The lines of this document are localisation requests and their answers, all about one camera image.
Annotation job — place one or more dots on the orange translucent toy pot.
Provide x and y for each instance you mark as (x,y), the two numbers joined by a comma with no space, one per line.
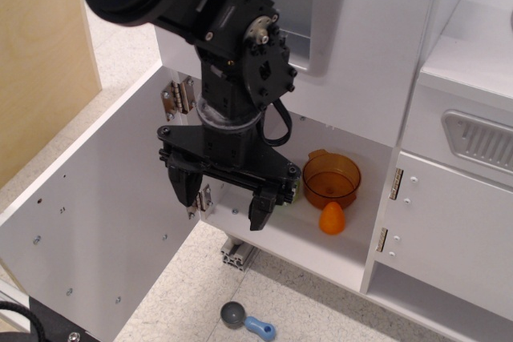
(330,177)

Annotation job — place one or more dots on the grey blue toy scoop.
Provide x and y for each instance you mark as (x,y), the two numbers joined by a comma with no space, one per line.
(233,316)

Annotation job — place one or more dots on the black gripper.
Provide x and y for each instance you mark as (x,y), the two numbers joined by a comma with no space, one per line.
(247,159)

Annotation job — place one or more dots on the orange toy carrot piece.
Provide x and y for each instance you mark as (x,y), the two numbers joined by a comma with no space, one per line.
(332,219)

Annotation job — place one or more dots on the aluminium extrusion foot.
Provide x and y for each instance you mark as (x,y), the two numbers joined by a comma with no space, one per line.
(237,254)

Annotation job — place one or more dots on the aluminium frame rail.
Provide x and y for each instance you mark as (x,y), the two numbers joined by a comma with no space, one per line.
(12,321)

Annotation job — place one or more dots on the brass oven hinge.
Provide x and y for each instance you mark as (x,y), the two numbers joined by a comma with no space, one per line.
(396,183)
(381,239)

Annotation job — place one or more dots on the grey vent grille panel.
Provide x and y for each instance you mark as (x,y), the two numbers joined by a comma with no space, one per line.
(479,140)

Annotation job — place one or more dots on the upper brass oven hinge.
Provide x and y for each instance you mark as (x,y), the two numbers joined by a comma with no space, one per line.
(396,183)

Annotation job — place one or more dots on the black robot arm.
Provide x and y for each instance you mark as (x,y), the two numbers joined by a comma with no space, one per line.
(245,69)

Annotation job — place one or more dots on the upper silver door hinge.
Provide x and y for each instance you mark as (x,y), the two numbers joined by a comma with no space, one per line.
(178,98)

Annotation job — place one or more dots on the lower brass oven hinge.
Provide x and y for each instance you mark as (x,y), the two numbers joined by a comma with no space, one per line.
(381,239)

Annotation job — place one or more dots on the white toy kitchen cabinet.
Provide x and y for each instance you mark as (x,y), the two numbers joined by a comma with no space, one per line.
(395,68)

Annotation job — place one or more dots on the green toy cabbage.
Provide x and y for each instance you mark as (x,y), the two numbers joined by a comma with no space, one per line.
(296,195)

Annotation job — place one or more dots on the light wooden board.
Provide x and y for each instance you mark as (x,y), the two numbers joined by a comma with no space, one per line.
(48,75)

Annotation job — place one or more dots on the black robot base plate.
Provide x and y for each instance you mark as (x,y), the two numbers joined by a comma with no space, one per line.
(45,325)

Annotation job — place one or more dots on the grey ice dispenser recess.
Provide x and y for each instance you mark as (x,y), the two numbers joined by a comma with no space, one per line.
(298,21)

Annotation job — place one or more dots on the white oven cabinet door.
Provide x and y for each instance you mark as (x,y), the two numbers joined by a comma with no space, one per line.
(452,232)

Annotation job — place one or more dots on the lower silver door hinge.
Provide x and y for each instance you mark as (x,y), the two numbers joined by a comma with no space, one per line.
(201,203)

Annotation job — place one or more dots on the silver door hinge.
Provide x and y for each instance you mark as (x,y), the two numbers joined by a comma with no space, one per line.
(201,203)
(178,98)

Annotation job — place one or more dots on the white low fridge door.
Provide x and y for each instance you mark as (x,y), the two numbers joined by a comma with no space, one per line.
(93,233)

